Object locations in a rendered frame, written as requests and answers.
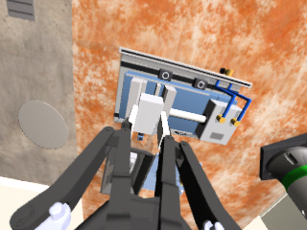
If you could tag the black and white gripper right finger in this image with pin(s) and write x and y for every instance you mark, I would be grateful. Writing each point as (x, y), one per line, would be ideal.
(207, 210)

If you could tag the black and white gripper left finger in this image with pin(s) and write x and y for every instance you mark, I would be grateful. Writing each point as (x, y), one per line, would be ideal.
(50, 210)

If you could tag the grey metal bar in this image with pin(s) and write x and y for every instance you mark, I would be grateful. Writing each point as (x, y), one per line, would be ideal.
(144, 86)

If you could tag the grey flat bar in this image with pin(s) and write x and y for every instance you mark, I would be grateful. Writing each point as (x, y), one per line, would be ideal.
(157, 89)

